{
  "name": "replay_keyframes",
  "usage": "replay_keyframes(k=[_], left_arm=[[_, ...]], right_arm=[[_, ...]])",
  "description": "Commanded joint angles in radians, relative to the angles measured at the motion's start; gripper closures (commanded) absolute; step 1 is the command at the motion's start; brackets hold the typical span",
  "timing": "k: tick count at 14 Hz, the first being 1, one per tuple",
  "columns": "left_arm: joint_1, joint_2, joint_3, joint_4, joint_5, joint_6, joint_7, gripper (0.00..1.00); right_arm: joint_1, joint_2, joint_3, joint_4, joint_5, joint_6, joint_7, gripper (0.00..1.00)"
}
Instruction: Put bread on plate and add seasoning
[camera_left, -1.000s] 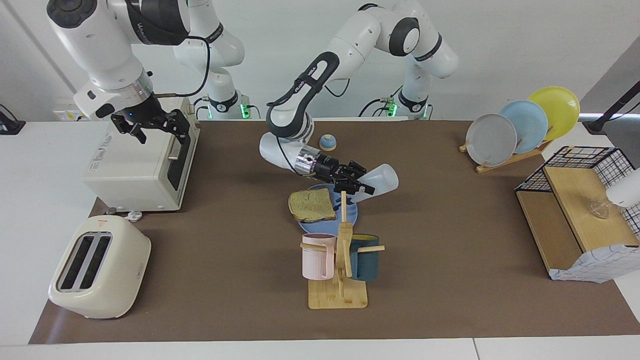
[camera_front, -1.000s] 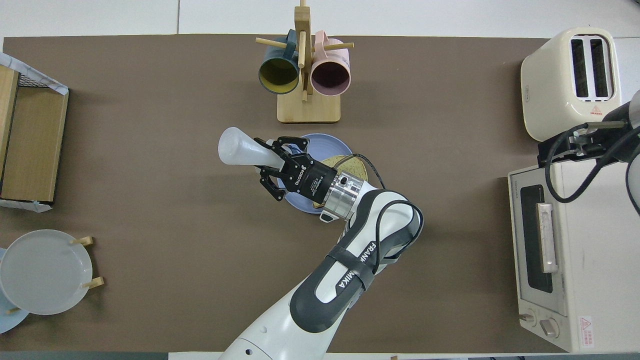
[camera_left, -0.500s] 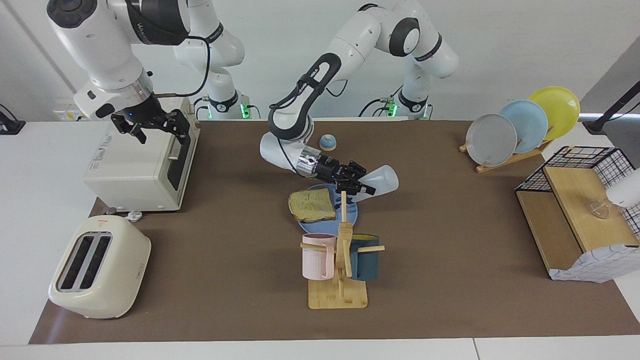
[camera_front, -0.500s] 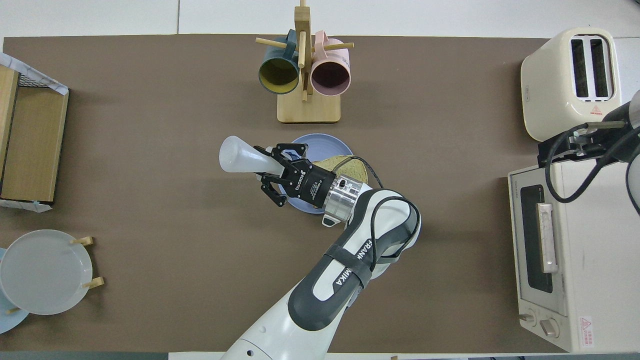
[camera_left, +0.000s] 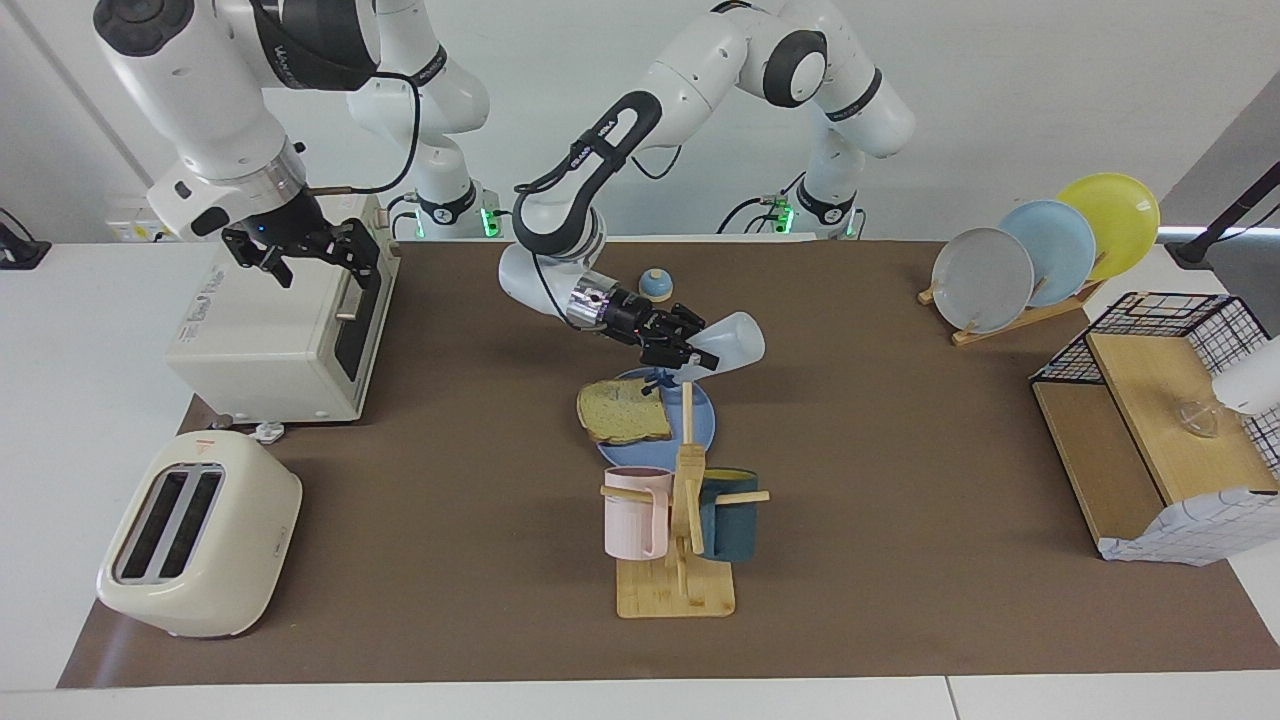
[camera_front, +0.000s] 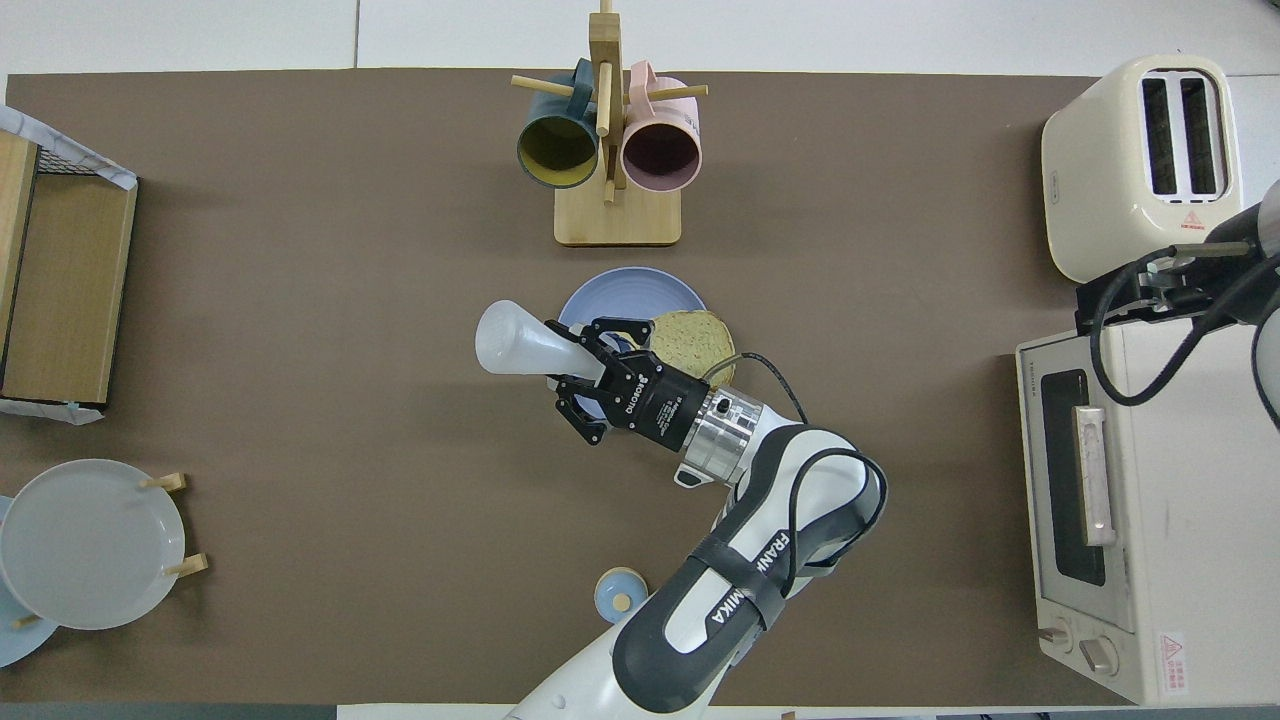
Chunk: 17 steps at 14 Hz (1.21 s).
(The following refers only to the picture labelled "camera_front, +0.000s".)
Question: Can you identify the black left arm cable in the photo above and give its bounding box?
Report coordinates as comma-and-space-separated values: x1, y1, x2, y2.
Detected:
700, 352, 889, 601

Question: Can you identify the cream two-slot toaster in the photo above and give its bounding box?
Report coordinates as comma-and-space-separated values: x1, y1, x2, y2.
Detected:
1040, 53, 1244, 287

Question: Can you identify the slice of toast bread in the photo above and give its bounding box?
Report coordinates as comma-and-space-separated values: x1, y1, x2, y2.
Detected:
648, 309, 739, 393

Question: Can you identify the black wire basket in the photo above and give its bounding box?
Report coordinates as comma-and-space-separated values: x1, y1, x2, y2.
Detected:
35, 140, 113, 179

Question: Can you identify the periwinkle blue plate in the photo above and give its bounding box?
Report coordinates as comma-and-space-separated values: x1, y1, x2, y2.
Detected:
555, 266, 709, 423

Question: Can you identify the brown table mat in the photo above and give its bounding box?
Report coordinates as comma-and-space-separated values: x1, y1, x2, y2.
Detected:
0, 68, 1233, 707

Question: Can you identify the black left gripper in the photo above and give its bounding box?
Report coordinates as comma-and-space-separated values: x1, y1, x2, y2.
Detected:
553, 317, 717, 453

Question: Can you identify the white toaster oven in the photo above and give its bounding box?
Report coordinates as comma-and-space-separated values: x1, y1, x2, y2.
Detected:
1015, 318, 1280, 707

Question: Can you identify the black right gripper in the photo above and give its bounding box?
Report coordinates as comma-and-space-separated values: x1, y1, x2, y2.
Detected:
1075, 203, 1280, 336

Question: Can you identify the light blue plate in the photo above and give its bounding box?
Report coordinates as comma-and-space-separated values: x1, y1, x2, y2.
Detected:
0, 495, 61, 669

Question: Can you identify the wooden mug tree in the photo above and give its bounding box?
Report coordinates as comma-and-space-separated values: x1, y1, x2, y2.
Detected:
511, 0, 709, 248

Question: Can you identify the pink mug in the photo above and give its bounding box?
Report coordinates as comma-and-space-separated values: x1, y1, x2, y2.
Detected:
620, 60, 704, 194

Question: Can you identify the dark teal mug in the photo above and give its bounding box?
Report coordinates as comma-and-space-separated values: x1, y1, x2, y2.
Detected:
516, 58, 601, 190

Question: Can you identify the pale grey plate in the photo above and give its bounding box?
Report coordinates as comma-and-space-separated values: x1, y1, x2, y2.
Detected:
0, 459, 187, 631

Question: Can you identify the wooden dish rack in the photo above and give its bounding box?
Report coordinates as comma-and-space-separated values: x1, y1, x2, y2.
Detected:
12, 472, 210, 631

